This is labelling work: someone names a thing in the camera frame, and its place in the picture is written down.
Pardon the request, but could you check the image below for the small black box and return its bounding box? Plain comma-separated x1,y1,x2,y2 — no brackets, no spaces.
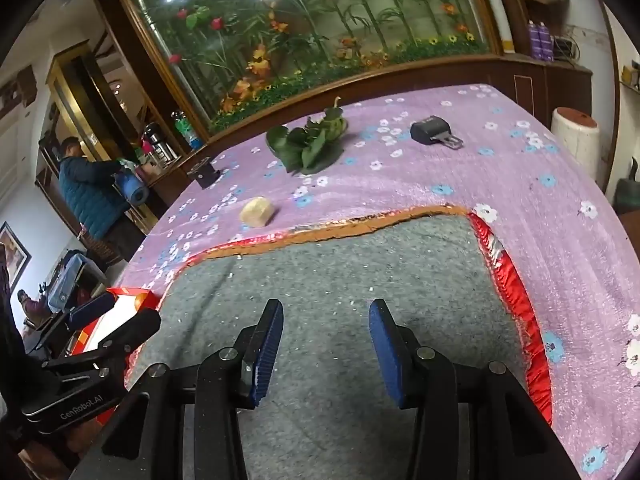
187,157,221,190

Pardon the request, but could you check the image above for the grey felt mat red trim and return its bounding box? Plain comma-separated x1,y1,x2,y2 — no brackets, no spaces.
125,204,554,480

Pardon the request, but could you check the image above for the white round stool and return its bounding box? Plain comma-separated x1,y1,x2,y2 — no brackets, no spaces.
551,106,600,167

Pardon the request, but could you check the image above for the flower and bamboo glass panel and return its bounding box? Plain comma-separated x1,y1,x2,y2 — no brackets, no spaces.
107,0,503,133

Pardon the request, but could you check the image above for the pale foam-wrapped fruit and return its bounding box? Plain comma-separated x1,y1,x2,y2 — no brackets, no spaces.
239,197,275,227

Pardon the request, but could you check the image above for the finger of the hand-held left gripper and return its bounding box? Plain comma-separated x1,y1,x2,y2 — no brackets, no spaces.
97,307,162,361
69,291,118,326

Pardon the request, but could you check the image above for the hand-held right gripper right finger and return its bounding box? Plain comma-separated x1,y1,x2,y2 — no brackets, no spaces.
368,299,583,480

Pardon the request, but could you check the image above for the purple floral blanket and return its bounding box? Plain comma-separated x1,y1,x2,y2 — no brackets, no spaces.
120,84,640,480

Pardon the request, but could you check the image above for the gold framed glass cabinet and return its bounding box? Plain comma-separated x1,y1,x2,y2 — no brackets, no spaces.
45,40,171,233

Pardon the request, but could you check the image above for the green fruit with leaves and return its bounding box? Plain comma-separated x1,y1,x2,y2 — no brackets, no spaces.
266,96,348,176

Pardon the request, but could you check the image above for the red box with white inside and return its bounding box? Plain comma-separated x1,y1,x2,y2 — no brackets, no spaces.
67,286,162,428

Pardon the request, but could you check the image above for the framed wall picture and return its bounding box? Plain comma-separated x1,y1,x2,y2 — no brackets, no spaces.
0,221,32,294

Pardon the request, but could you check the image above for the dark green object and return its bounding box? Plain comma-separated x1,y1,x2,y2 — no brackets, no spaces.
615,157,640,214

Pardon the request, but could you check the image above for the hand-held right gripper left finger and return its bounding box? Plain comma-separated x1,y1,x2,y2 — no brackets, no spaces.
70,299,285,480

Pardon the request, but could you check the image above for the blue bottle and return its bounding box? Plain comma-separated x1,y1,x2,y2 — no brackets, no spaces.
114,169,150,206

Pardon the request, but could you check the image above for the black thermos jug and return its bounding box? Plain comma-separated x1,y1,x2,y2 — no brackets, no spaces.
142,122,174,162

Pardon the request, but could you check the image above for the green plastic bottle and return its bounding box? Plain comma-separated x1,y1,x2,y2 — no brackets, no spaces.
171,111,204,150

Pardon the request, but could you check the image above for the table with blue cloth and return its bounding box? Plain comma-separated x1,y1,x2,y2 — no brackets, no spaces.
46,252,87,312

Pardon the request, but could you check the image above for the white and yellow rolled pole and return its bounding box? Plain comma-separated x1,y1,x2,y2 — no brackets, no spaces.
472,0,516,55

